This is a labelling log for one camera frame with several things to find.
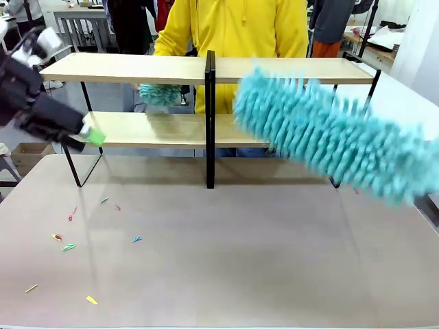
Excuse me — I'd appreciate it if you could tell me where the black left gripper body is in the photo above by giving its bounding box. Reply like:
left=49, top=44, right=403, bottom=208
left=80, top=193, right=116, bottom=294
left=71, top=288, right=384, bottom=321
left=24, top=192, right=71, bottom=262
left=0, top=57, right=46, bottom=128

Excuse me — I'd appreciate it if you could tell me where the teal microfibre duster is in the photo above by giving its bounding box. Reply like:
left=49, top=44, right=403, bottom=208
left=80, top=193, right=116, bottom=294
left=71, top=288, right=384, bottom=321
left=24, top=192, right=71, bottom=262
left=232, top=66, right=439, bottom=209
left=138, top=82, right=183, bottom=108

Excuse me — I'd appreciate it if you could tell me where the brown cardboard box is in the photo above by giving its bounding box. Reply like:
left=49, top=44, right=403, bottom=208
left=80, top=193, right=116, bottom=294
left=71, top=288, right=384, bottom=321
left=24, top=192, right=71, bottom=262
left=10, top=142, right=56, bottom=178

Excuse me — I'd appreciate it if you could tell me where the grey chair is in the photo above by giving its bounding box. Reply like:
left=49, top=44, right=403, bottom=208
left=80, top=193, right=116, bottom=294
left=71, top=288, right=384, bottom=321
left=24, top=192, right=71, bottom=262
left=0, top=143, right=22, bottom=200

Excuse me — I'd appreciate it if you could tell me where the grey workbench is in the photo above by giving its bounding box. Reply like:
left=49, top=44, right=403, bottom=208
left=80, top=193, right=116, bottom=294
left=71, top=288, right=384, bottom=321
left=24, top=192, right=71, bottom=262
left=53, top=5, right=115, bottom=53

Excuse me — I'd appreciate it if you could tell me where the person in dark coat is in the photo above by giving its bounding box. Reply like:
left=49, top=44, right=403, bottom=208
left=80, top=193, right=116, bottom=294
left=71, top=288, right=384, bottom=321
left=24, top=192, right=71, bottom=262
left=107, top=0, right=156, bottom=55

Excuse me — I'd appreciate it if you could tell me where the black metal wooden shelf rack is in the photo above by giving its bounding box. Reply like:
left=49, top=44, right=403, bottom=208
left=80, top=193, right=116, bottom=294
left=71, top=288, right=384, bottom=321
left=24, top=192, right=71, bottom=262
left=32, top=50, right=381, bottom=189

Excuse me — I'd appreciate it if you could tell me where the red hanging garment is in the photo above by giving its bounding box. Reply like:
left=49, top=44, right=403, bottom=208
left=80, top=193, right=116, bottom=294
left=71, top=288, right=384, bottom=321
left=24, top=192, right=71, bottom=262
left=154, top=0, right=171, bottom=32

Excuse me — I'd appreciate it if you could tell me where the person in yellow hoodie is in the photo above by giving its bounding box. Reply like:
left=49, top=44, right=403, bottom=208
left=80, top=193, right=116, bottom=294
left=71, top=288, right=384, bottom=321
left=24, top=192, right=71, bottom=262
left=152, top=0, right=309, bottom=159

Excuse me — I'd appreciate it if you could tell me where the person in orange trousers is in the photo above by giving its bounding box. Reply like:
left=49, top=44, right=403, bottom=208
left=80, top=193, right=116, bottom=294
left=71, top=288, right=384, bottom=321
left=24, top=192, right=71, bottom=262
left=309, top=0, right=358, bottom=59

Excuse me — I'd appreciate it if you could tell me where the black stand pole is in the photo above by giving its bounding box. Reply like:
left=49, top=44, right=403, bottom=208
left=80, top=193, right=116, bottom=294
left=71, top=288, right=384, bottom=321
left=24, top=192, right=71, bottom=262
left=358, top=0, right=380, bottom=60

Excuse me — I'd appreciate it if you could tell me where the large white table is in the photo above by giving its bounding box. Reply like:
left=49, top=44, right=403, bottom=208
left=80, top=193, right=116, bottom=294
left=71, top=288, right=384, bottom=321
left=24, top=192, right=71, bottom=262
left=353, top=70, right=439, bottom=145

